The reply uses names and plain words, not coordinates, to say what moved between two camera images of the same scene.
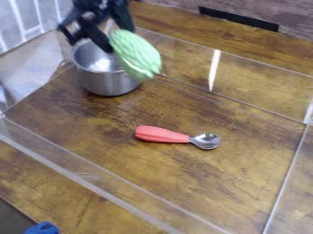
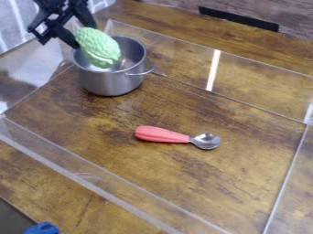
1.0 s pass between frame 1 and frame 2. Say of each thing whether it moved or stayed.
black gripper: moved
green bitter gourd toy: moved
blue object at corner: stayed
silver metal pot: stayed
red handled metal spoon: stayed
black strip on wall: stayed
